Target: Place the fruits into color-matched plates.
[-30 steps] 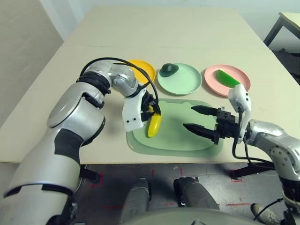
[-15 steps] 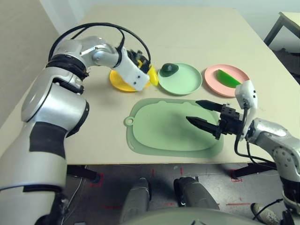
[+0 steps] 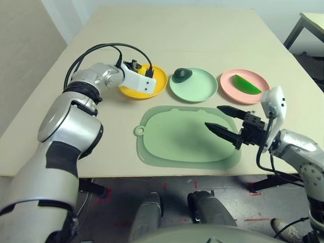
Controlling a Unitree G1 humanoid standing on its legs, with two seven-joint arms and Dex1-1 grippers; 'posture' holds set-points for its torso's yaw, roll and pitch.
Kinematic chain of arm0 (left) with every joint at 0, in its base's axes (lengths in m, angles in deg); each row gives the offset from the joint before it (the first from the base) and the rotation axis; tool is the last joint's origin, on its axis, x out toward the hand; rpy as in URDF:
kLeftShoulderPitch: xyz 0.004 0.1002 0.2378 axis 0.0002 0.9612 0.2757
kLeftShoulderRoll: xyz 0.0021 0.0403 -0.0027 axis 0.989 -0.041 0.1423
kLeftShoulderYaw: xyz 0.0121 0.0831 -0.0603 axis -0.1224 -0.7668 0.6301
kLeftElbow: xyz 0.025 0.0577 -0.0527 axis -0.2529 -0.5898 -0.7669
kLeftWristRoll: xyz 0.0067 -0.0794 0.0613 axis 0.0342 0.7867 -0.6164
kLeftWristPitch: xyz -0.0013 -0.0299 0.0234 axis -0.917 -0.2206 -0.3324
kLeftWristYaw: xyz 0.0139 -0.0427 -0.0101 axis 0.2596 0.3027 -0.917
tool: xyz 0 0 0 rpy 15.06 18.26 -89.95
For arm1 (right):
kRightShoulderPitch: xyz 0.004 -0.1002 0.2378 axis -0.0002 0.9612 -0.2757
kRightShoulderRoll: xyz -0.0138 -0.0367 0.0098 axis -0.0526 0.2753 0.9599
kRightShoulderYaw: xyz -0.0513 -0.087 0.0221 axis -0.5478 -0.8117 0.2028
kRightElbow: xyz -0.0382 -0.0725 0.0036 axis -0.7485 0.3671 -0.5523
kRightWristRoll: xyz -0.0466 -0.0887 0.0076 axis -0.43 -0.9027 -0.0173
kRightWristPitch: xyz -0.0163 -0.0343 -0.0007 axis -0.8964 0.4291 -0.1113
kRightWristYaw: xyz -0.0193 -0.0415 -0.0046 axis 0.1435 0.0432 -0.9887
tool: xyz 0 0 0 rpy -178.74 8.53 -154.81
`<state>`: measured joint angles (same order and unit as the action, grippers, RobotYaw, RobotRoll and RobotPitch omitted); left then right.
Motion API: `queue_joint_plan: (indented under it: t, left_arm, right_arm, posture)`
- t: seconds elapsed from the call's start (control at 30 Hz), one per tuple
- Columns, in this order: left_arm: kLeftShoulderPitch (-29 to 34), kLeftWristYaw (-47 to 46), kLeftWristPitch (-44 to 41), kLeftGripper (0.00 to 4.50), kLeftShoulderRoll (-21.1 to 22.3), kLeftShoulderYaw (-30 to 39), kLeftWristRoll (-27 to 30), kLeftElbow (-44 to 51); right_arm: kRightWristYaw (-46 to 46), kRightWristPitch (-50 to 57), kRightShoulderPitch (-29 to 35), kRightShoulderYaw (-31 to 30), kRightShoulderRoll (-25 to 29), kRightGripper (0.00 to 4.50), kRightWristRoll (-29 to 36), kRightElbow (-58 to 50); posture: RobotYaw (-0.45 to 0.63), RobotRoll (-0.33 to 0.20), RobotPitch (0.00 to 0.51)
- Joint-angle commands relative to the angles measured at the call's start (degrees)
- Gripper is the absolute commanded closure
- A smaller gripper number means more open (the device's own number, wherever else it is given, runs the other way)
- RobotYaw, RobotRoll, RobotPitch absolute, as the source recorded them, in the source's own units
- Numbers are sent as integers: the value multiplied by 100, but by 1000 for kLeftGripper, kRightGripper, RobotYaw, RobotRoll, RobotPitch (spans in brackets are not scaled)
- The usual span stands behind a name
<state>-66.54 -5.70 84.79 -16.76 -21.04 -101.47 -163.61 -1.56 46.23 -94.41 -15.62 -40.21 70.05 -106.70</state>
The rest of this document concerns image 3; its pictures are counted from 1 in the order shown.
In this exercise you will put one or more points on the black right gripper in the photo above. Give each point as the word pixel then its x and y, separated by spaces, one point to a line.
pixel 253 129

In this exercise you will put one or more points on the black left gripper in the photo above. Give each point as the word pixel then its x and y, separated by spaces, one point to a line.
pixel 132 65

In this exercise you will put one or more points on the toy watermelon slice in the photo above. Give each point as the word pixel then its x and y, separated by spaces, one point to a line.
pixel 245 86

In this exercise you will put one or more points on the dark green toy avocado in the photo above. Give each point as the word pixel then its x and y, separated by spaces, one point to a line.
pixel 181 75

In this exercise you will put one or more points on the pink plastic plate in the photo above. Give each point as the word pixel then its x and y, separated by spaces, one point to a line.
pixel 230 91

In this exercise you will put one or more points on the yellow plastic plate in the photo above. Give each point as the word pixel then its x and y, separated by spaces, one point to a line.
pixel 160 79

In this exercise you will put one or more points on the light green plastic plate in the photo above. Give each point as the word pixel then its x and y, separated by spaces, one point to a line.
pixel 197 88

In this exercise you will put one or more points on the green silicone cutting mat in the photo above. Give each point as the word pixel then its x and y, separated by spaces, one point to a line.
pixel 177 141

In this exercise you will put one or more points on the black table foot bar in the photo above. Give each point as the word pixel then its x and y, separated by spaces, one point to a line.
pixel 273 182
pixel 92 188

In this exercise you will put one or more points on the grey robot right leg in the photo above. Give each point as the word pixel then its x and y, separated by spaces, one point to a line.
pixel 212 207

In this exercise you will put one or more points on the grey robot leg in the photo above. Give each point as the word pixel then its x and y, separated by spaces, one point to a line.
pixel 146 215
pixel 212 207

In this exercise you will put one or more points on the grey robot torso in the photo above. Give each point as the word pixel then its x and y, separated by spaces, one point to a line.
pixel 202 235

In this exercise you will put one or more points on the white bystander shoe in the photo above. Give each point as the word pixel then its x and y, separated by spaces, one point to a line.
pixel 286 229

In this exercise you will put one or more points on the grey robot left leg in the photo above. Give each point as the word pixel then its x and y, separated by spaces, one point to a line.
pixel 146 215

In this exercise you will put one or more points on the side table with black legs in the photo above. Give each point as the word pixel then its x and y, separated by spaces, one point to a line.
pixel 311 22

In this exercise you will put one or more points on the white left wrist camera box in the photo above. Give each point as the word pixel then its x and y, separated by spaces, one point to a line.
pixel 138 81

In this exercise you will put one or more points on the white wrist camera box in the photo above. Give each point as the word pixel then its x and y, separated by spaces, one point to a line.
pixel 276 101
pixel 138 81

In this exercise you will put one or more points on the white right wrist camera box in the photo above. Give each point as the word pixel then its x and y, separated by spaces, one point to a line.
pixel 276 101

